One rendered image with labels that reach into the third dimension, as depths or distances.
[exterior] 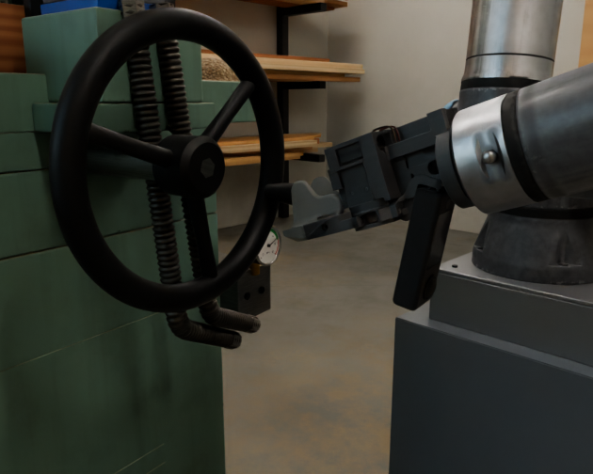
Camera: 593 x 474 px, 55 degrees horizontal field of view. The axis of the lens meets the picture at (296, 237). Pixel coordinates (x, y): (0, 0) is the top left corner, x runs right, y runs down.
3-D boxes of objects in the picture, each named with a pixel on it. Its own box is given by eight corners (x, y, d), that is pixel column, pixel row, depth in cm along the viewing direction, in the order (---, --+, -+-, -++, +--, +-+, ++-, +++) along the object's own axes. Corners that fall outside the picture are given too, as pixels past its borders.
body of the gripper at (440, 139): (357, 147, 59) (468, 106, 52) (380, 228, 59) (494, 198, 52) (315, 152, 53) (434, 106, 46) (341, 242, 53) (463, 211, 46)
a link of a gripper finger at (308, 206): (273, 191, 62) (343, 166, 56) (288, 244, 62) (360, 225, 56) (254, 194, 59) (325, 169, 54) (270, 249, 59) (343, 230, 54)
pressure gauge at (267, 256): (256, 282, 85) (255, 229, 83) (237, 277, 87) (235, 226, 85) (281, 272, 90) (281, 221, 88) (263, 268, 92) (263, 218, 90)
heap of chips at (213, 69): (218, 81, 83) (217, 54, 82) (153, 82, 91) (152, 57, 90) (258, 82, 90) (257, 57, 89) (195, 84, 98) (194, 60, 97)
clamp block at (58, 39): (99, 102, 56) (91, 5, 54) (24, 102, 64) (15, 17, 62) (206, 102, 68) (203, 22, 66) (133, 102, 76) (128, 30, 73)
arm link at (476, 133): (552, 194, 49) (520, 211, 42) (497, 208, 53) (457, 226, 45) (523, 94, 49) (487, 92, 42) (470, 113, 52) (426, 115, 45)
